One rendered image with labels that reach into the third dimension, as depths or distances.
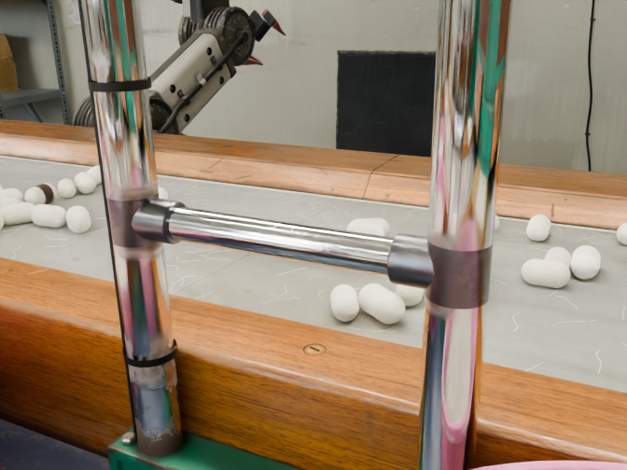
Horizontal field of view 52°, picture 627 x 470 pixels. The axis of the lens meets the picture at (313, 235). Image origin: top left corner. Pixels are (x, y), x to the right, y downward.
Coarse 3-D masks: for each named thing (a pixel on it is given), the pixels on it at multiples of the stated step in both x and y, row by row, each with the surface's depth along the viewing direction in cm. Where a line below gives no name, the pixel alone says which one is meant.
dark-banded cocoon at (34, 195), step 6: (30, 192) 64; (36, 192) 65; (42, 192) 65; (54, 192) 66; (24, 198) 65; (30, 198) 64; (36, 198) 65; (42, 198) 65; (54, 198) 67; (36, 204) 65
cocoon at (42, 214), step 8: (40, 208) 59; (48, 208) 59; (56, 208) 59; (32, 216) 59; (40, 216) 59; (48, 216) 58; (56, 216) 58; (64, 216) 59; (40, 224) 59; (48, 224) 59; (56, 224) 59
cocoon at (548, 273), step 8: (528, 264) 45; (536, 264) 45; (544, 264) 45; (552, 264) 45; (560, 264) 45; (528, 272) 45; (536, 272) 45; (544, 272) 45; (552, 272) 45; (560, 272) 44; (568, 272) 45; (528, 280) 46; (536, 280) 45; (544, 280) 45; (552, 280) 45; (560, 280) 44; (568, 280) 45
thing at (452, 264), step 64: (128, 0) 26; (448, 0) 20; (512, 0) 20; (128, 64) 27; (448, 64) 20; (128, 128) 27; (448, 128) 21; (128, 192) 28; (448, 192) 22; (128, 256) 29; (320, 256) 25; (384, 256) 24; (448, 256) 22; (128, 320) 31; (448, 320) 23; (128, 384) 33; (448, 384) 24; (128, 448) 34; (192, 448) 34; (448, 448) 25
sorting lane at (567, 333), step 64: (192, 192) 70; (256, 192) 70; (0, 256) 53; (64, 256) 53; (192, 256) 52; (256, 256) 52; (512, 256) 51; (320, 320) 41; (512, 320) 41; (576, 320) 41
